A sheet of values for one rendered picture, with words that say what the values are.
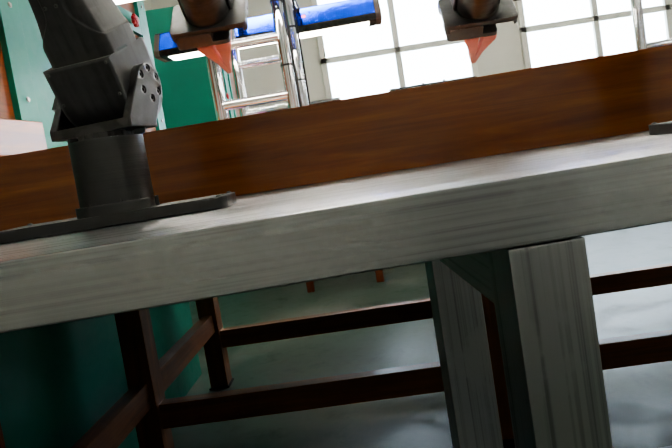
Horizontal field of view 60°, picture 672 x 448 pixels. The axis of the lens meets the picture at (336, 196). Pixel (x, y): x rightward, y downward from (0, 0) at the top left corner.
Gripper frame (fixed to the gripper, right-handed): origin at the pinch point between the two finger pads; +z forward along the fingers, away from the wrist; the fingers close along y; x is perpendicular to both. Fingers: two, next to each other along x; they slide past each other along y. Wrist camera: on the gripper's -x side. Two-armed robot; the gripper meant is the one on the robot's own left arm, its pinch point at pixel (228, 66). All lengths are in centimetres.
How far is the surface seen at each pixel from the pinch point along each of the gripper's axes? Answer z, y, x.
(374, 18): 41, -26, -60
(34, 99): 23, 50, -29
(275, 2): 14.2, -4.6, -34.7
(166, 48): 40, 31, -62
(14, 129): 14.3, 44.3, -10.4
